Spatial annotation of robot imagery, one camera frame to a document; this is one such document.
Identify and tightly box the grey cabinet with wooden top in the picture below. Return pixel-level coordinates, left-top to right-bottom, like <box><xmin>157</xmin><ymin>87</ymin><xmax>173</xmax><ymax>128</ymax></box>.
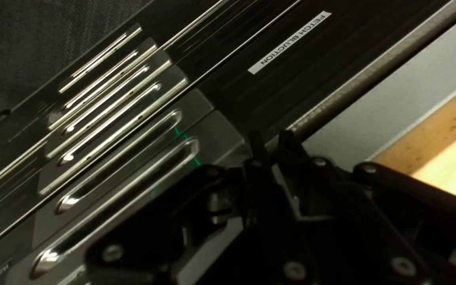
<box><xmin>306</xmin><ymin>24</ymin><xmax>456</xmax><ymax>195</ymax></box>

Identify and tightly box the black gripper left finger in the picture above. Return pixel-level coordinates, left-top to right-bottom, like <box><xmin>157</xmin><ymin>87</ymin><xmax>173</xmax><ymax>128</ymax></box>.
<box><xmin>84</xmin><ymin>165</ymin><xmax>244</xmax><ymax>285</ymax></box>

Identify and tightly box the grey tool drawer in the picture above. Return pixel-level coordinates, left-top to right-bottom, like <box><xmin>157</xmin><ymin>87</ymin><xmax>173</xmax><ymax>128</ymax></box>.
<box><xmin>0</xmin><ymin>0</ymin><xmax>456</xmax><ymax>285</ymax></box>

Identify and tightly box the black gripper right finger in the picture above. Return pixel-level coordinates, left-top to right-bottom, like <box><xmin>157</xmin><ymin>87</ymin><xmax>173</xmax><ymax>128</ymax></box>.
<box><xmin>249</xmin><ymin>132</ymin><xmax>456</xmax><ymax>285</ymax></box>

